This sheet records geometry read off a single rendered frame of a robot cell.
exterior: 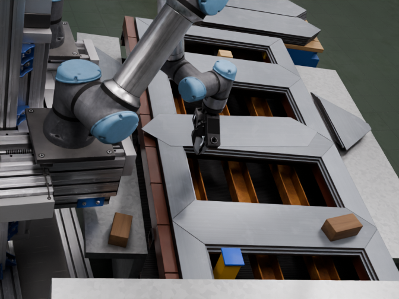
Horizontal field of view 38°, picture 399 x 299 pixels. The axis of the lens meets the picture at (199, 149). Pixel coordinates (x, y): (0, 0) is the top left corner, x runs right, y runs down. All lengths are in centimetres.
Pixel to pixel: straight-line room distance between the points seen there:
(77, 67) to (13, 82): 24
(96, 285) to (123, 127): 41
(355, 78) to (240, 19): 195
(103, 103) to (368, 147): 147
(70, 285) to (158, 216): 56
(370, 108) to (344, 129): 188
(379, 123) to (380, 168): 181
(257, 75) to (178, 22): 119
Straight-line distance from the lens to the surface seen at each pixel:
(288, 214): 200
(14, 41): 167
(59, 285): 136
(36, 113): 178
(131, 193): 209
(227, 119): 228
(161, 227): 181
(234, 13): 304
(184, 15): 146
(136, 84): 149
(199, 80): 173
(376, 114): 445
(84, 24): 430
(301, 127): 240
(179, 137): 211
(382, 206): 240
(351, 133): 262
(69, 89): 157
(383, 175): 255
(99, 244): 192
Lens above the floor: 217
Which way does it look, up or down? 39 degrees down
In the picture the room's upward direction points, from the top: 19 degrees clockwise
